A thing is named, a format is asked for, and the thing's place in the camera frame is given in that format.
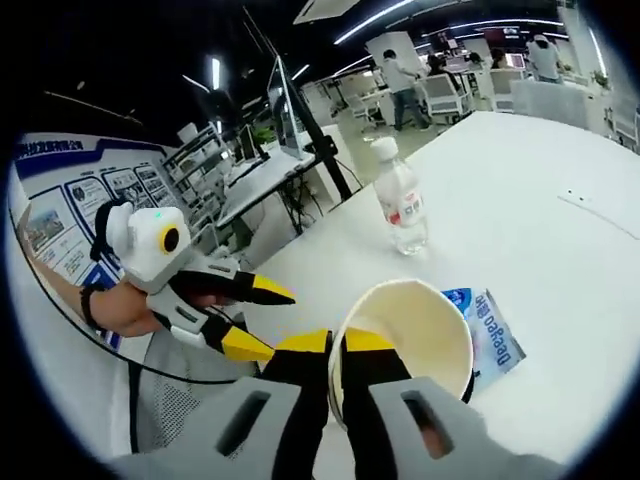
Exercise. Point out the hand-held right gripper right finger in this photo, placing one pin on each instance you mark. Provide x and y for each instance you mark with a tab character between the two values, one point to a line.
450	445

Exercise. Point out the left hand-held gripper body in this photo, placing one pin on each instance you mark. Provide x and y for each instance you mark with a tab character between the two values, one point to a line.
145	250

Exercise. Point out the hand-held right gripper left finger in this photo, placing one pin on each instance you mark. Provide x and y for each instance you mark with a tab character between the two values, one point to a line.
210	440

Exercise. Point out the white wipes packet blue oval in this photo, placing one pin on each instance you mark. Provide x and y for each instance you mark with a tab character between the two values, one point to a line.
495	340

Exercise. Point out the white paper cup green print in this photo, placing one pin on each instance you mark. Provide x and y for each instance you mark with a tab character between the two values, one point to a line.
415	330

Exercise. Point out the clear plastic water bottle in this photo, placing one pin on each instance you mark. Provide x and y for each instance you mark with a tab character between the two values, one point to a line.
405	200

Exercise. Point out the person's left hand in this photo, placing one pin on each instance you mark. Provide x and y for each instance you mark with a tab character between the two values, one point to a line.
125	312

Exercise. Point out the black wristband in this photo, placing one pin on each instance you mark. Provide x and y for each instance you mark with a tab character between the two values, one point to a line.
86	307

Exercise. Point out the white shelving rack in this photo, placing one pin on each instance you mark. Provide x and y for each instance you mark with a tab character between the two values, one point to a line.
197	175

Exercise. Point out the white desk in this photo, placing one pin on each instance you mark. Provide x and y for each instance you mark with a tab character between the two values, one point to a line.
260	185

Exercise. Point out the green potted plant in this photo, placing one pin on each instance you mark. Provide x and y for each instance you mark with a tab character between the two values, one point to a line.
600	79
262	136

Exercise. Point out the white table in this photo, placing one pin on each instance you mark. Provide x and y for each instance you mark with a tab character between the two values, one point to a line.
500	200

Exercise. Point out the white office chair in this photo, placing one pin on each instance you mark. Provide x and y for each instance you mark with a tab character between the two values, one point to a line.
445	97
507	90

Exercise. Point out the ceiling air vent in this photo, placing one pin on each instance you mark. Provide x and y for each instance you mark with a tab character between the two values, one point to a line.
325	10

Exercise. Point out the ceiling light strip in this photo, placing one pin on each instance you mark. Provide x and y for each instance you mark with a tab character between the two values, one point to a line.
375	14

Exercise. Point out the low white partition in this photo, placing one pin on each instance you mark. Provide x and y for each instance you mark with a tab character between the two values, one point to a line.
547	102

